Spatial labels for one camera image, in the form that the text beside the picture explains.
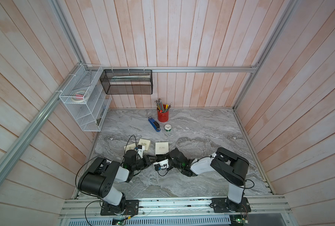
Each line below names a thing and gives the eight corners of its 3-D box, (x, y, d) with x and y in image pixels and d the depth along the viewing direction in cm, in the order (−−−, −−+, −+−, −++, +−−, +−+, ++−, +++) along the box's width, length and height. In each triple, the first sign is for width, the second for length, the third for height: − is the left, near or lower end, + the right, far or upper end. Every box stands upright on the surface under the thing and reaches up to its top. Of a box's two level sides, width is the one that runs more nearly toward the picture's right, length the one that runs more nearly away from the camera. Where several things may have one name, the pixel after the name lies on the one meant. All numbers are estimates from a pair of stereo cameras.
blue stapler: (157, 132, 107) (157, 129, 103) (148, 120, 115) (147, 116, 111) (161, 130, 108) (161, 126, 104) (151, 118, 116) (151, 114, 112)
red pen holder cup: (157, 122, 113) (157, 114, 105) (157, 116, 117) (157, 108, 110) (168, 122, 113) (168, 115, 105) (168, 116, 117) (168, 108, 110)
